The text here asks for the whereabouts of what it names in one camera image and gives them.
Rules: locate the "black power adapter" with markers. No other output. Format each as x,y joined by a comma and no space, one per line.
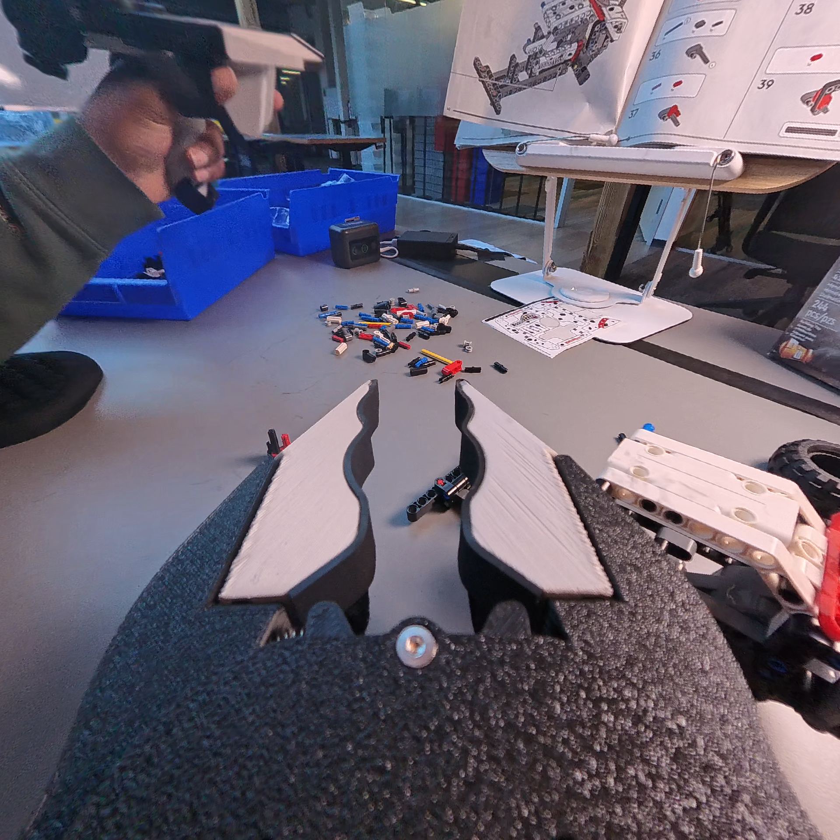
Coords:
426,245

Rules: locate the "black action camera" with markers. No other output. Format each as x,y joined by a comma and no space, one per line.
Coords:
354,244

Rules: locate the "wooden post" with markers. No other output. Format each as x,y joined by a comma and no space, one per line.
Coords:
607,229

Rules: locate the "black desk divider strip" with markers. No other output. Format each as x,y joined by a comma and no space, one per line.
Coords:
722,374

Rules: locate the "yellow brick axle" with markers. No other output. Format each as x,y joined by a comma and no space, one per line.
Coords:
436,356

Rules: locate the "black office chair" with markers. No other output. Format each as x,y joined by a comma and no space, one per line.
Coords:
800,243

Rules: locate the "person's left forearm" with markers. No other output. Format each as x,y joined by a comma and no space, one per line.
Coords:
52,229

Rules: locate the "grey desk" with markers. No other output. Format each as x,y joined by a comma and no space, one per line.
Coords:
197,394

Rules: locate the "person's left hand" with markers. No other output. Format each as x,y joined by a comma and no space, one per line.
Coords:
131,124

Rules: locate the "pile of small brick pieces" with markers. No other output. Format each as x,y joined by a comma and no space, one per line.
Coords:
387,321

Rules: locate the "background storage crates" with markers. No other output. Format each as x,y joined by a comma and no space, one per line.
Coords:
459,170

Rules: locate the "dark cardboard box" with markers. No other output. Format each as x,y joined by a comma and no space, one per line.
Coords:
814,328

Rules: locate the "background table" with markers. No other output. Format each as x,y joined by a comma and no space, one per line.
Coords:
321,141

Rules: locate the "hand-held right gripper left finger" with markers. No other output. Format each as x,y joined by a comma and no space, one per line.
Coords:
295,525

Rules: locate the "white book stand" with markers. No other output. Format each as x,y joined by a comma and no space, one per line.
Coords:
617,161

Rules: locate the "open instruction booklet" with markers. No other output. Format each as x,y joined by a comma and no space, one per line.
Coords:
722,65

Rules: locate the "printed paper sheet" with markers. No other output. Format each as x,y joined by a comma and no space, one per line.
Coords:
551,328

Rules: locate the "brick vehicle model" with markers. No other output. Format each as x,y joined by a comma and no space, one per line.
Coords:
709,485

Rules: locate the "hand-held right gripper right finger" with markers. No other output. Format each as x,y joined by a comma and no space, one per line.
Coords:
531,525

